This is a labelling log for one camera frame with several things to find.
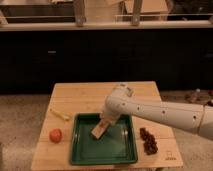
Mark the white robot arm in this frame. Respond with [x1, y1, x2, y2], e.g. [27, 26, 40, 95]
[100, 83, 213, 141]

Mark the green square tray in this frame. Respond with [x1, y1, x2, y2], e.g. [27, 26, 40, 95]
[69, 113, 138, 166]

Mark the yellow stick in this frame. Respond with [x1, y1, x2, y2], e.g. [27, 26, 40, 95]
[50, 109, 70, 121]

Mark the orange tomato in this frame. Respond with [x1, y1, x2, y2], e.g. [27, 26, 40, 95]
[49, 129, 62, 143]

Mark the dark grape bunch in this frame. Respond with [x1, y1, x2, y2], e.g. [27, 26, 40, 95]
[140, 128, 158, 155]

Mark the cardboard box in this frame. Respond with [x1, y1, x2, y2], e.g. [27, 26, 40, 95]
[124, 0, 168, 13]

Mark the left metal post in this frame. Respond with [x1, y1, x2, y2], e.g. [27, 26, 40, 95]
[73, 0, 86, 27]

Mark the metal post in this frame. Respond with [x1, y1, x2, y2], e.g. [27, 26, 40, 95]
[131, 0, 143, 26]
[73, 0, 86, 27]

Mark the right metal post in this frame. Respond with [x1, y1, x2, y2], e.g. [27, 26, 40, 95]
[131, 0, 143, 26]

